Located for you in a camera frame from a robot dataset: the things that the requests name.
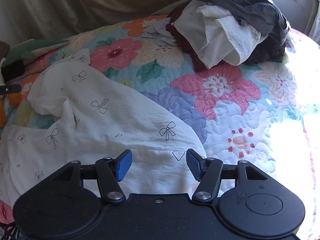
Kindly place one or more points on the dark grey garment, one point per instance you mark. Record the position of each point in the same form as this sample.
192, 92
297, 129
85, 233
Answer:
237, 2

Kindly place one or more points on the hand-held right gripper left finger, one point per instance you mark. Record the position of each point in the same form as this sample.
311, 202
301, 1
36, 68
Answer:
124, 165

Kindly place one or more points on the floral quilt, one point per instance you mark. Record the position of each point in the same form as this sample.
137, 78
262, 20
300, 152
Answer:
225, 85

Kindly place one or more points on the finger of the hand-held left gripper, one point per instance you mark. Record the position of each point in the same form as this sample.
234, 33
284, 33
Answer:
11, 90
13, 71

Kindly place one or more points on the white bow-print garment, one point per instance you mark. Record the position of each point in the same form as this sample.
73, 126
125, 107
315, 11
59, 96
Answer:
217, 37
100, 130

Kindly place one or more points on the beige patterned curtain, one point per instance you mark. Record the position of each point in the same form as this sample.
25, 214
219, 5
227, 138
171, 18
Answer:
87, 5

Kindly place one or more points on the light grey garment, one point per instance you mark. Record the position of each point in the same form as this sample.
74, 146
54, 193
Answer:
160, 36

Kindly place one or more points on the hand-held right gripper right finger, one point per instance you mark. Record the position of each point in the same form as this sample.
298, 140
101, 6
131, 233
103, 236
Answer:
193, 163

